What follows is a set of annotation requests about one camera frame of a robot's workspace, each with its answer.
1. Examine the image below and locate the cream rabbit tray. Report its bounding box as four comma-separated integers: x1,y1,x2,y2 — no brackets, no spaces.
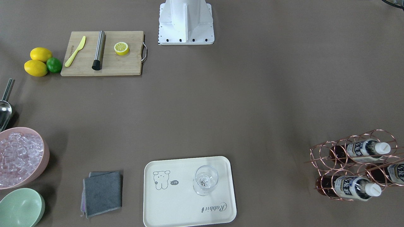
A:
143,156,237,227

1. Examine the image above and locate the pink bowl with ice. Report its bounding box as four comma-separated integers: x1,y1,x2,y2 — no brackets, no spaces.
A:
0,127,50,190

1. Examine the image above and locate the bamboo cutting board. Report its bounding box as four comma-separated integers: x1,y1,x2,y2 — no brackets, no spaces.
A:
61,31,147,76

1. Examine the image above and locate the half lemon slice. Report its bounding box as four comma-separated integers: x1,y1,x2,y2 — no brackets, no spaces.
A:
114,42,129,56

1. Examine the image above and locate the yellow lemon upper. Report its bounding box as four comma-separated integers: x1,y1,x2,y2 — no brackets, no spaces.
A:
29,47,52,63

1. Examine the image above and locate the tea bottle white cap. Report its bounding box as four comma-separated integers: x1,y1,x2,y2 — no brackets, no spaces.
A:
316,175,382,201

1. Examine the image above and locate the tea bottle far corner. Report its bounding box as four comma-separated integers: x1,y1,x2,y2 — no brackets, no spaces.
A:
368,162,404,185

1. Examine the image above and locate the copper wire bottle basket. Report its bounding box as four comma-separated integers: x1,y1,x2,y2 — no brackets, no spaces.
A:
309,129,403,201

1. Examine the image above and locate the grey folded cloth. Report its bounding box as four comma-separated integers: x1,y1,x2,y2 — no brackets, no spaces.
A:
80,171,122,218

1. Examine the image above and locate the green lime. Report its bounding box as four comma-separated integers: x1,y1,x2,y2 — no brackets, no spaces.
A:
46,57,62,73

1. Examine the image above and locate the metal ice scoop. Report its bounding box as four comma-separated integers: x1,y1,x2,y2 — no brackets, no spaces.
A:
0,79,15,132

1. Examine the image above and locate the steel muddler black tip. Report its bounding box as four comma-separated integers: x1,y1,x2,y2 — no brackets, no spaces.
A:
92,30,106,71

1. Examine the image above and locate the yellow lemon lower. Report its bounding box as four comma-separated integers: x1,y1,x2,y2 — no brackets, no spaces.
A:
24,60,48,77

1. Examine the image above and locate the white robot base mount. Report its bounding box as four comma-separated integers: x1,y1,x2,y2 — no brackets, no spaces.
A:
158,0,215,45

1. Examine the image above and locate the yellow lemon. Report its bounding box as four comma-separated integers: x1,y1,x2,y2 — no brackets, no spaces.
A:
29,47,52,63
24,60,48,77

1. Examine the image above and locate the tea bottle middle slot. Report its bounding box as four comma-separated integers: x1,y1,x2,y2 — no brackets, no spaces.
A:
329,139,391,164

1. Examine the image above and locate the clear wine glass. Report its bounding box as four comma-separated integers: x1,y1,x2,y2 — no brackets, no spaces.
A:
193,165,218,196

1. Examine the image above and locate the green bowl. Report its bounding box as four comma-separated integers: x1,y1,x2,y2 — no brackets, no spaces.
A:
0,188,45,227

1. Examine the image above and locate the yellow plastic knife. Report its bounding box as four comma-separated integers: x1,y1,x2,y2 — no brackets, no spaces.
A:
64,36,86,67

